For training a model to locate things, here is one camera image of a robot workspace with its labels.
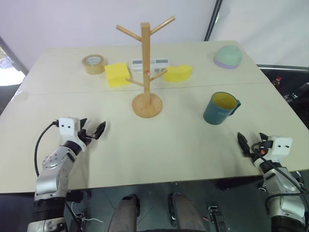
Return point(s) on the bottle with red cap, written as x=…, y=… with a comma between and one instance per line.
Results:
x=278, y=82

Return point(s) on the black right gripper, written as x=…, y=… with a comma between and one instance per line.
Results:
x=262, y=148

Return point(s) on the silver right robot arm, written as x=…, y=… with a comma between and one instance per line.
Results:
x=282, y=191

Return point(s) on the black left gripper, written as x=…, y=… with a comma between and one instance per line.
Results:
x=83, y=136

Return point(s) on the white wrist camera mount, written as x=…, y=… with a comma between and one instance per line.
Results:
x=68, y=128
x=282, y=147

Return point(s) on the black device under table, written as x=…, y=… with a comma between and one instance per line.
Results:
x=217, y=217

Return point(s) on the yellow curved sponge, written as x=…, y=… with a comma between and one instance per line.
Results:
x=177, y=75

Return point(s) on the white printed box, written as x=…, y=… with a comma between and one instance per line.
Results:
x=160, y=63

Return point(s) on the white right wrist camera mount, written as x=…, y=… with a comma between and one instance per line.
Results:
x=282, y=147

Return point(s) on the yellow rectangular sponge block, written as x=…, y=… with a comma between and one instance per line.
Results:
x=117, y=76

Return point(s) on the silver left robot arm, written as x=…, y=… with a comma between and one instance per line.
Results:
x=54, y=169

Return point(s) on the teal mug yellow inside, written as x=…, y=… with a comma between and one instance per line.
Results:
x=214, y=113

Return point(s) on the brown packing tape roll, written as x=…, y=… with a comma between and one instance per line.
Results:
x=93, y=68

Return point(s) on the wooden mug tree stand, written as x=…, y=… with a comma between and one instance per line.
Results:
x=145, y=48

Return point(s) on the black metal pole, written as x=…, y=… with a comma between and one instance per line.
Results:
x=212, y=19

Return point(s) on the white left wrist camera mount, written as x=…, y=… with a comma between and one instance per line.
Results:
x=68, y=128

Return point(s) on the green and purple cap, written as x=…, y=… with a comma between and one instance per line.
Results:
x=228, y=56

